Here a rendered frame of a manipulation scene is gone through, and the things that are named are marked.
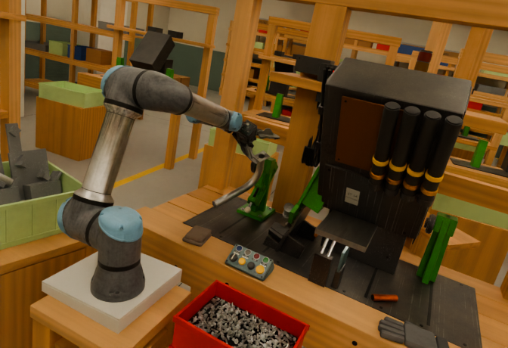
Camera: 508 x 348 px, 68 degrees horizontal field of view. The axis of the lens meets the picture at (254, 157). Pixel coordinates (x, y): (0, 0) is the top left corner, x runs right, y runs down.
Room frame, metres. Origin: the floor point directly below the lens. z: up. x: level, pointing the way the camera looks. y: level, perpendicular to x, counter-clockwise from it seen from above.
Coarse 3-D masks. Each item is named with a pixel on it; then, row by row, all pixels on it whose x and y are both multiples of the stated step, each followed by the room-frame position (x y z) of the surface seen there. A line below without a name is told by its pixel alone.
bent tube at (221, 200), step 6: (258, 156) 1.43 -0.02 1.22; (264, 156) 1.44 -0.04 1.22; (258, 162) 1.43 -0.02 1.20; (264, 162) 1.44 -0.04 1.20; (258, 168) 1.45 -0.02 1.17; (258, 174) 1.46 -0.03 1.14; (252, 180) 1.46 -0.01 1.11; (258, 180) 1.47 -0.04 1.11; (240, 186) 1.44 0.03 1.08; (246, 186) 1.45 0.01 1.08; (252, 186) 1.47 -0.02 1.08; (234, 192) 1.41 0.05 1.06; (240, 192) 1.42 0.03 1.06; (222, 198) 1.37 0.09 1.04; (228, 198) 1.38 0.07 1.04; (216, 204) 1.34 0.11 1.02; (222, 204) 1.36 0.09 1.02
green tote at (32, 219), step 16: (64, 176) 1.50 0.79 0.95; (64, 192) 1.49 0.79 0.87; (0, 208) 1.13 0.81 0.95; (16, 208) 1.17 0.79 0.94; (32, 208) 1.22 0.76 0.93; (48, 208) 1.26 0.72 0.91; (0, 224) 1.13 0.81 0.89; (16, 224) 1.17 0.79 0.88; (32, 224) 1.21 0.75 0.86; (48, 224) 1.27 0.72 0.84; (0, 240) 1.13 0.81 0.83; (16, 240) 1.17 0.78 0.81; (32, 240) 1.22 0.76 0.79
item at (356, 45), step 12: (288, 36) 8.46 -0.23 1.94; (288, 48) 8.93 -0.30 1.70; (300, 48) 8.49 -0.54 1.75; (348, 48) 8.08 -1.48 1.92; (360, 48) 8.01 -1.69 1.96; (372, 48) 7.99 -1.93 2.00; (384, 48) 7.95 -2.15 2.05; (408, 48) 7.82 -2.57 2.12; (420, 48) 7.76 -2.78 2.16; (300, 72) 8.43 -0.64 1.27; (288, 108) 8.89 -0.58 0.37
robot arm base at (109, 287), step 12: (132, 264) 0.90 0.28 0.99; (96, 276) 0.89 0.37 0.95; (108, 276) 0.88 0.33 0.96; (120, 276) 0.88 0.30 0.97; (132, 276) 0.90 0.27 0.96; (144, 276) 0.96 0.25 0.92; (96, 288) 0.87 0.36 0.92; (108, 288) 0.87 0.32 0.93; (120, 288) 0.88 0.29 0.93; (132, 288) 0.89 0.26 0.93; (108, 300) 0.86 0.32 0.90; (120, 300) 0.87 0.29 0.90
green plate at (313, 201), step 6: (318, 168) 1.27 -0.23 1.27; (318, 174) 1.28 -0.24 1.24; (312, 180) 1.27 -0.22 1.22; (312, 186) 1.28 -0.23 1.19; (306, 192) 1.28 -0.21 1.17; (312, 192) 1.28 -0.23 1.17; (300, 198) 1.28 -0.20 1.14; (306, 198) 1.29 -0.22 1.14; (312, 198) 1.28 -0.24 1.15; (318, 198) 1.27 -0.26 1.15; (300, 204) 1.29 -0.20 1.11; (306, 204) 1.28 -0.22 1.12; (312, 204) 1.27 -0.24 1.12; (318, 204) 1.27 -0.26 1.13; (318, 210) 1.26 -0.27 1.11
